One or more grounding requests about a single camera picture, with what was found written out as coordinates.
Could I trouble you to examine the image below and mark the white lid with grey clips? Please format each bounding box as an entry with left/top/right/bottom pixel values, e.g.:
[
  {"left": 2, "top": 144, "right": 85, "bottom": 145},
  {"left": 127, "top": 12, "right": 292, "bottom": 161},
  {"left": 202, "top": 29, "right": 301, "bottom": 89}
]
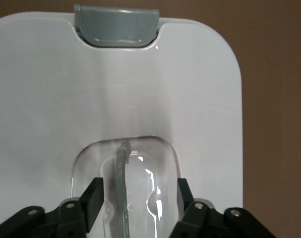
[{"left": 0, "top": 4, "right": 244, "bottom": 238}]

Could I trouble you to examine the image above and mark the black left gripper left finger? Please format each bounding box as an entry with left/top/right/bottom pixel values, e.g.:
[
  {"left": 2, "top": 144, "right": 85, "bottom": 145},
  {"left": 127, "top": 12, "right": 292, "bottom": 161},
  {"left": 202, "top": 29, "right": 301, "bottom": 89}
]
[{"left": 0, "top": 177, "right": 105, "bottom": 238}]

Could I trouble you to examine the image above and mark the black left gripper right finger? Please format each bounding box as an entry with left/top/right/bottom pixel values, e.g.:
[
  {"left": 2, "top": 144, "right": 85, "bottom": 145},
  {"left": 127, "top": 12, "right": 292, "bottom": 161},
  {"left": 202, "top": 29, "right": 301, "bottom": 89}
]
[{"left": 168, "top": 178, "right": 275, "bottom": 238}]

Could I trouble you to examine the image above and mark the brown table mat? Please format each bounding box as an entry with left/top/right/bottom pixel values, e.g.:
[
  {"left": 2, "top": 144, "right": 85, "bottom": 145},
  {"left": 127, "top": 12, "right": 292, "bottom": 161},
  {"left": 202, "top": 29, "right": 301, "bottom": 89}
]
[{"left": 0, "top": 0, "right": 301, "bottom": 238}]

